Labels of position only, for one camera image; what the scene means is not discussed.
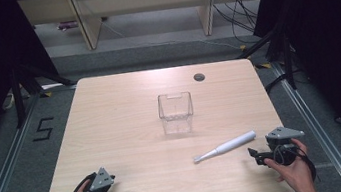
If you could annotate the black metal stand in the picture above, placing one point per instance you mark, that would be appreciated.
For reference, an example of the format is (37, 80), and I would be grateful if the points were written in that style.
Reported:
(288, 59)
(18, 97)

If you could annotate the person's right hand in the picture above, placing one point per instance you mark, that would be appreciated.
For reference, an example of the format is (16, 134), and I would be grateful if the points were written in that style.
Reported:
(296, 176)

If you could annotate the white electric toothbrush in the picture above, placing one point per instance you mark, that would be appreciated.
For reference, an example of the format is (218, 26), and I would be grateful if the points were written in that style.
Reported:
(232, 145)

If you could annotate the clear plastic container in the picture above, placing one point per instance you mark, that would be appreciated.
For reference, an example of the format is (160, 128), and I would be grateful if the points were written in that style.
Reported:
(176, 115)

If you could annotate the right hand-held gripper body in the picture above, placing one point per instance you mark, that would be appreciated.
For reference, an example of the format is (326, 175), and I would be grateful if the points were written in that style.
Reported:
(281, 134)

